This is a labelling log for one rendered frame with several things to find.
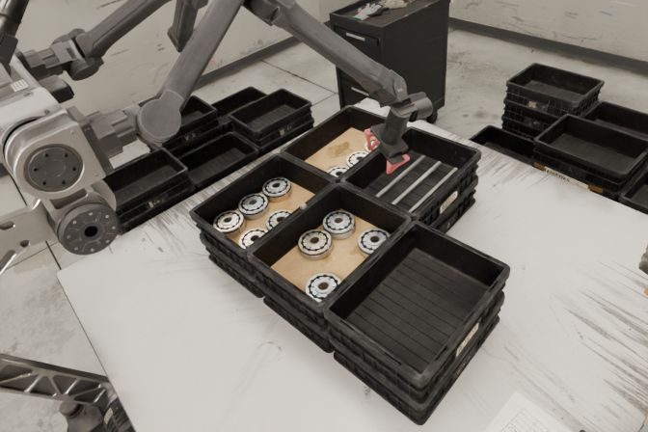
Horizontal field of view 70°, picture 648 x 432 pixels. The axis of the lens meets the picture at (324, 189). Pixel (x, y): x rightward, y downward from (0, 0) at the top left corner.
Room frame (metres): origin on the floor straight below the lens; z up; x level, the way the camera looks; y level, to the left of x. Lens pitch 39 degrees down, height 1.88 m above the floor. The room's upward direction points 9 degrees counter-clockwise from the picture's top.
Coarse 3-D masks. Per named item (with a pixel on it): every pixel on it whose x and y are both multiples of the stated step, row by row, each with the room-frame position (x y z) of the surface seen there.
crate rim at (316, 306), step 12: (324, 192) 1.14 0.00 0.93; (360, 192) 1.11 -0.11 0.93; (312, 204) 1.09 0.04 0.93; (384, 204) 1.03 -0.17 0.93; (300, 216) 1.05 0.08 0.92; (408, 216) 0.97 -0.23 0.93; (264, 240) 0.96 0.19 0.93; (252, 252) 0.93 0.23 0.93; (372, 252) 0.85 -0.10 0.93; (264, 264) 0.87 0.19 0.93; (360, 264) 0.82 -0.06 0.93; (276, 276) 0.82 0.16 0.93; (348, 276) 0.78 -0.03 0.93; (288, 288) 0.78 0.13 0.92; (336, 288) 0.75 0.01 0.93; (312, 300) 0.73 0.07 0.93; (324, 300) 0.72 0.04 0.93
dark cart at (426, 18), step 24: (360, 0) 3.01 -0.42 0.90; (432, 0) 2.90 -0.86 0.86; (336, 24) 2.82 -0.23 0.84; (360, 24) 2.64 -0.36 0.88; (384, 24) 2.63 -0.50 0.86; (408, 24) 2.63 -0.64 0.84; (432, 24) 2.76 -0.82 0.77; (360, 48) 2.69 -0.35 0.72; (384, 48) 2.51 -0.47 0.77; (408, 48) 2.63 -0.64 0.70; (432, 48) 2.76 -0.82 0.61; (336, 72) 2.87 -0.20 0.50; (408, 72) 2.63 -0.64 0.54; (432, 72) 2.76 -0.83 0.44; (360, 96) 2.72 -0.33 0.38; (432, 96) 2.77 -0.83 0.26; (432, 120) 2.83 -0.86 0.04
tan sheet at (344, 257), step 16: (368, 224) 1.06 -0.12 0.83; (336, 240) 1.01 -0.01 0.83; (352, 240) 1.00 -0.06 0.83; (288, 256) 0.98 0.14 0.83; (336, 256) 0.95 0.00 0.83; (352, 256) 0.94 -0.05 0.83; (288, 272) 0.92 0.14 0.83; (304, 272) 0.91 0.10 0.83; (320, 272) 0.90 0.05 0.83; (336, 272) 0.89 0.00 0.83; (304, 288) 0.85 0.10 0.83
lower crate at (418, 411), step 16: (496, 320) 0.72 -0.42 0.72; (480, 336) 0.65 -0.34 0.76; (336, 352) 0.70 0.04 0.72; (464, 352) 0.58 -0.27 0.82; (352, 368) 0.65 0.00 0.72; (368, 368) 0.58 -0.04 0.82; (464, 368) 0.60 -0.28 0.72; (368, 384) 0.60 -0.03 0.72; (384, 384) 0.55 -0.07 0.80; (448, 384) 0.56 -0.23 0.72; (400, 400) 0.52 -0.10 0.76; (432, 400) 0.51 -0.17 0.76; (416, 416) 0.49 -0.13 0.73
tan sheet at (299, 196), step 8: (296, 184) 1.33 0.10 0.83; (296, 192) 1.28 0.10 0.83; (304, 192) 1.27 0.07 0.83; (288, 200) 1.25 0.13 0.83; (296, 200) 1.24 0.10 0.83; (304, 200) 1.23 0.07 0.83; (272, 208) 1.21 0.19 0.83; (280, 208) 1.21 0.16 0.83; (288, 208) 1.20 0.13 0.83; (296, 208) 1.19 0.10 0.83; (264, 216) 1.18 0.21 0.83; (248, 224) 1.16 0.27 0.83; (256, 224) 1.15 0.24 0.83; (264, 224) 1.14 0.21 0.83
